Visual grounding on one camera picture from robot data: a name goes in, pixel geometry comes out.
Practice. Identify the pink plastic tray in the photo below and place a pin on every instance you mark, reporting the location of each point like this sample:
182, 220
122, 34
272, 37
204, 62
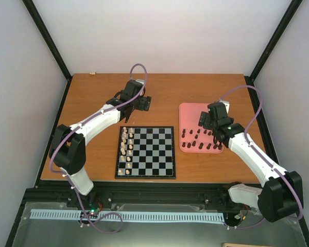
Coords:
189, 114

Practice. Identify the black aluminium frame rail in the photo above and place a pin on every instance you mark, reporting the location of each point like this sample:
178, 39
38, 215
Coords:
108, 193

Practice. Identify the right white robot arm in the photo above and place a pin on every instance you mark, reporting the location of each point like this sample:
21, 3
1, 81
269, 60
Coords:
280, 194

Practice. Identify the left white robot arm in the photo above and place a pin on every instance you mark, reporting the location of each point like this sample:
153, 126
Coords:
67, 149

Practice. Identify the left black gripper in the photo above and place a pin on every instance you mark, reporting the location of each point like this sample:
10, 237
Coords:
145, 104

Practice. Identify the black white chessboard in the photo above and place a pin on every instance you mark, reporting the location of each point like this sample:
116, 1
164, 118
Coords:
149, 153

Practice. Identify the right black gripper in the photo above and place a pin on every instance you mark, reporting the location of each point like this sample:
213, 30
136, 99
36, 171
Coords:
204, 116

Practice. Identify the light blue cable duct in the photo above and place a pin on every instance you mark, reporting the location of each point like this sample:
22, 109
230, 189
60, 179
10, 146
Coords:
129, 216

